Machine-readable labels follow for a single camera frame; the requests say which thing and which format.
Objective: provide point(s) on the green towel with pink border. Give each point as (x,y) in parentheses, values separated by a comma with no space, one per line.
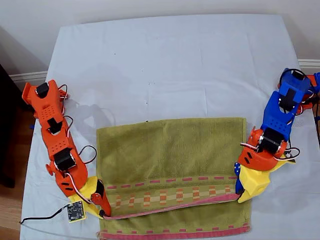
(172,150)

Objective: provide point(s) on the dark wooden cabinet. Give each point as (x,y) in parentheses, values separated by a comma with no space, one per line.
(5,125)

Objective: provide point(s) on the pale table cloth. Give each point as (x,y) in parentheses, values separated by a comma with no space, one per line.
(162,75)

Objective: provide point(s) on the camera board on red-orange arm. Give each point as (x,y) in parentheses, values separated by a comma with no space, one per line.
(76,211)

